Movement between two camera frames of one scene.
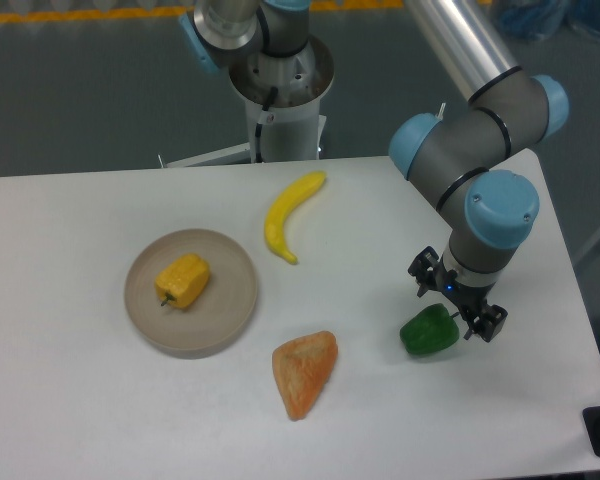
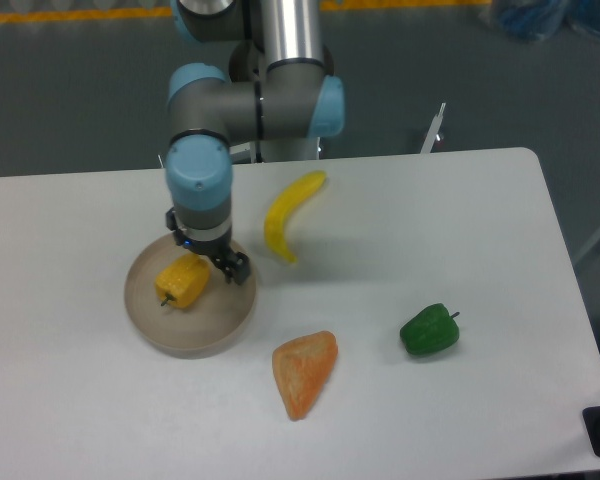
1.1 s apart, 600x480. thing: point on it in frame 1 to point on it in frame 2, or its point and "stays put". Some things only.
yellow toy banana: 274,225 stays put
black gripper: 487,323 to 233,265
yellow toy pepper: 182,280 stays put
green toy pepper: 430,331 stays put
